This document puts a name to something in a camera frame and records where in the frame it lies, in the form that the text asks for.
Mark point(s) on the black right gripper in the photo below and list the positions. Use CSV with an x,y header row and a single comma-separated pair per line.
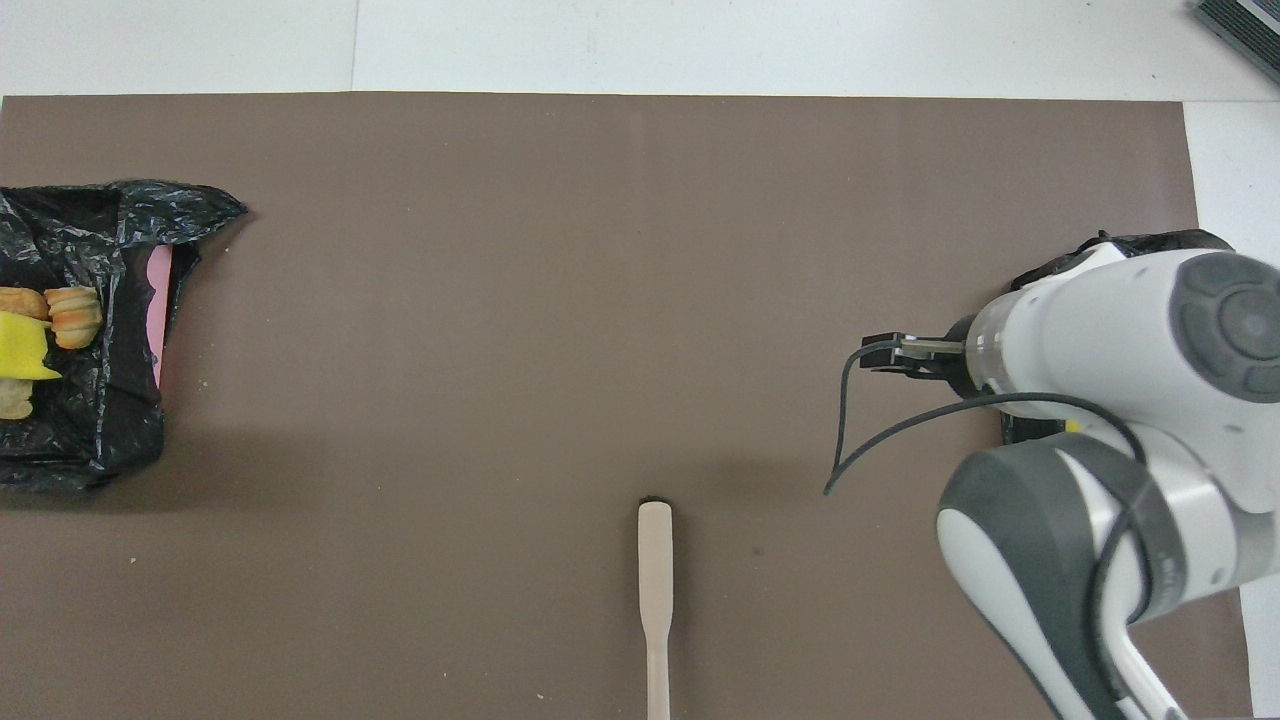
x,y
945,362

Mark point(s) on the beige sponge chunk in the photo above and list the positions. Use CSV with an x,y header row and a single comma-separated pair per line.
x,y
14,400
75,317

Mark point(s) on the brown sponge chunk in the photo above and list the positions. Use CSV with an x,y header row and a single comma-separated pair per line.
x,y
22,302

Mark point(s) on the notched yellow sponge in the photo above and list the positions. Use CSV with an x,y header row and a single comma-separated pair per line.
x,y
20,350

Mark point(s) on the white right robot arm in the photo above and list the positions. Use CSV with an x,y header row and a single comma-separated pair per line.
x,y
1100,400

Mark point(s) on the black bag lined bin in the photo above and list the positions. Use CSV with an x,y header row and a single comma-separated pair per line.
x,y
1150,242

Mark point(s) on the pink bin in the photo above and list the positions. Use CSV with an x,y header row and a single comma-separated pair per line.
x,y
158,310

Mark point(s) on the black trash bag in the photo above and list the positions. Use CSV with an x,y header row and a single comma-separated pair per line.
x,y
90,420

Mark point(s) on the brown table mat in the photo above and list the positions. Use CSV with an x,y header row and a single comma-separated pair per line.
x,y
500,300

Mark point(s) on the dark ribbed panel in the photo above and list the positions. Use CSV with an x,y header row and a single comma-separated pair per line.
x,y
1245,30

